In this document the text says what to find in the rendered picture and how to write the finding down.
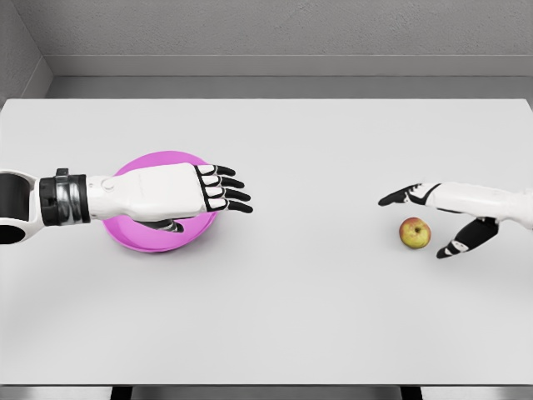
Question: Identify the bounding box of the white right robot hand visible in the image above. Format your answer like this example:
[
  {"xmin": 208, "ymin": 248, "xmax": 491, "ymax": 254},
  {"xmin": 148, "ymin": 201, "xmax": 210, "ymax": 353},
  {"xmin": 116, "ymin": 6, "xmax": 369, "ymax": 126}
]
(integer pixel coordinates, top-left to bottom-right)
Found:
[{"xmin": 377, "ymin": 181, "xmax": 507, "ymax": 260}]

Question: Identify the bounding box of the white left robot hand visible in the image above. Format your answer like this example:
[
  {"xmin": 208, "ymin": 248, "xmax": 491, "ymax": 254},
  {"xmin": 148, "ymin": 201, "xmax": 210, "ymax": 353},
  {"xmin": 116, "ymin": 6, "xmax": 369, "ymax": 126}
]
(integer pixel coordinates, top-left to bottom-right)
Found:
[{"xmin": 121, "ymin": 161, "xmax": 255, "ymax": 235}]

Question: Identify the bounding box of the pink round plate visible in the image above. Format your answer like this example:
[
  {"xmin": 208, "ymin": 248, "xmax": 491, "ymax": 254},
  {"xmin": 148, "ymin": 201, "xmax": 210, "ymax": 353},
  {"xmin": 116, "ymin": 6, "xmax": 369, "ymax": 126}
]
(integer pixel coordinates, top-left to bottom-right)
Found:
[{"xmin": 102, "ymin": 150, "xmax": 217, "ymax": 254}]

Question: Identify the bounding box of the yellow-red apple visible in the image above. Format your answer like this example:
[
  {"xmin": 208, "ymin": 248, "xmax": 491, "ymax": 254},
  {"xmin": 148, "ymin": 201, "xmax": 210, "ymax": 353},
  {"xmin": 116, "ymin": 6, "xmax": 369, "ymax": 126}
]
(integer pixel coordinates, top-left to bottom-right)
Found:
[{"xmin": 398, "ymin": 216, "xmax": 432, "ymax": 250}]

